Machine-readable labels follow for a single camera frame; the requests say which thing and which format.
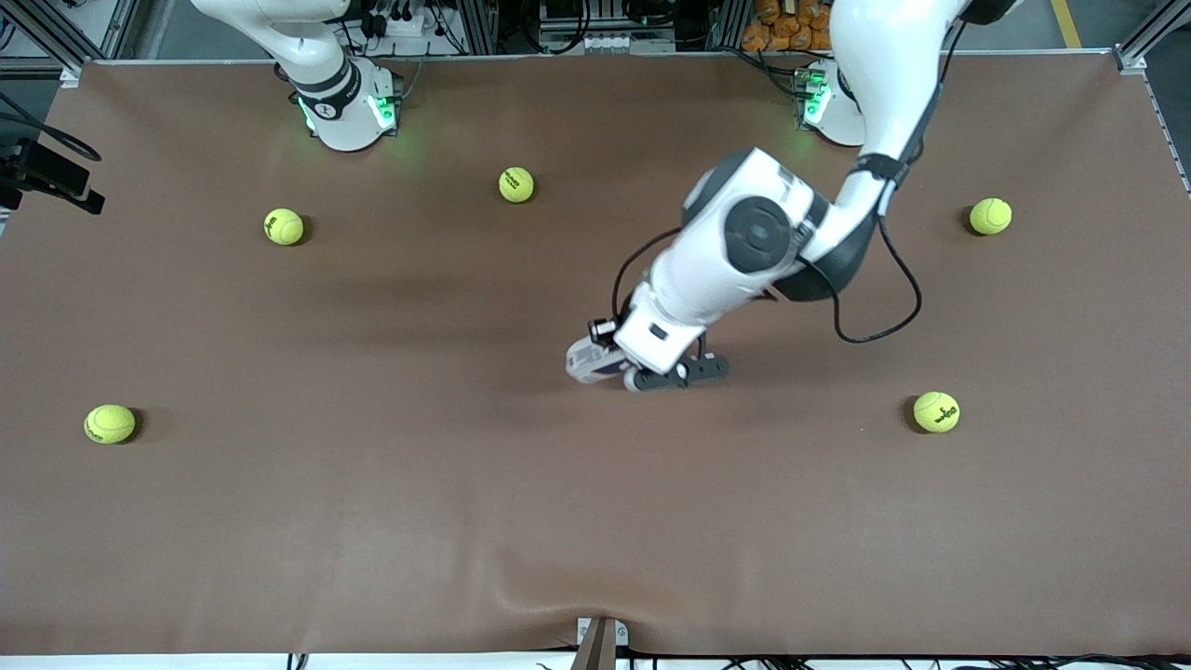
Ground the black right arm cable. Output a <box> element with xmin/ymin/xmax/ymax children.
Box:
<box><xmin>0</xmin><ymin>91</ymin><xmax>103</xmax><ymax>162</ymax></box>

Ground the white power strip with plugs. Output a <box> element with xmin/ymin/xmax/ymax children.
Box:
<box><xmin>358</xmin><ymin>7</ymin><xmax>448</xmax><ymax>43</ymax></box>

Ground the orange packaged goods pile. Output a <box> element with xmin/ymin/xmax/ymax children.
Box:
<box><xmin>742</xmin><ymin>0</ymin><xmax>836</xmax><ymax>53</ymax></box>

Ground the brown table mat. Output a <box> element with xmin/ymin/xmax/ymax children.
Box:
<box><xmin>0</xmin><ymin>51</ymin><xmax>1191</xmax><ymax>657</ymax></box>

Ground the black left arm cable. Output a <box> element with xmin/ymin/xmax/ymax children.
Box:
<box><xmin>609</xmin><ymin>19</ymin><xmax>924</xmax><ymax>345</ymax></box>

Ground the clear white tennis ball can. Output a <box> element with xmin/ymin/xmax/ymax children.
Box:
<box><xmin>565</xmin><ymin>336</ymin><xmax>645</xmax><ymax>385</ymax></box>

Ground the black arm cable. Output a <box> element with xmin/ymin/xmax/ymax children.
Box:
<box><xmin>0</xmin><ymin>91</ymin><xmax>103</xmax><ymax>162</ymax></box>
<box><xmin>609</xmin><ymin>19</ymin><xmax>924</xmax><ymax>345</ymax></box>

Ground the aluminium frame strut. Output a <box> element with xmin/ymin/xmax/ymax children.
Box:
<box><xmin>0</xmin><ymin>0</ymin><xmax>89</xmax><ymax>87</ymax></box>
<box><xmin>1112</xmin><ymin>0</ymin><xmax>1191</xmax><ymax>75</ymax></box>

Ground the long white power strip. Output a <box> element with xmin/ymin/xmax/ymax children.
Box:
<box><xmin>538</xmin><ymin>28</ymin><xmax>677</xmax><ymax>55</ymax></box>

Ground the metal table clamp bracket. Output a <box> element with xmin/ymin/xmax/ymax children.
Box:
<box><xmin>575</xmin><ymin>616</ymin><xmax>630</xmax><ymax>670</ymax></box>

